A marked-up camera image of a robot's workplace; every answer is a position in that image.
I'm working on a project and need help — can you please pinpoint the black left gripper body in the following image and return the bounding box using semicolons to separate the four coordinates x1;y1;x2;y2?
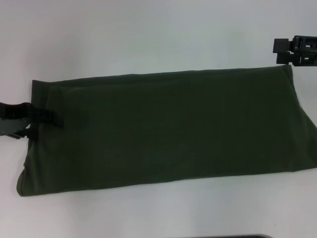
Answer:
0;102;34;140

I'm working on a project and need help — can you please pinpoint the dark green printed t-shirt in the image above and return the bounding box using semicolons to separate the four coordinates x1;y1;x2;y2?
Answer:
15;64;317;198

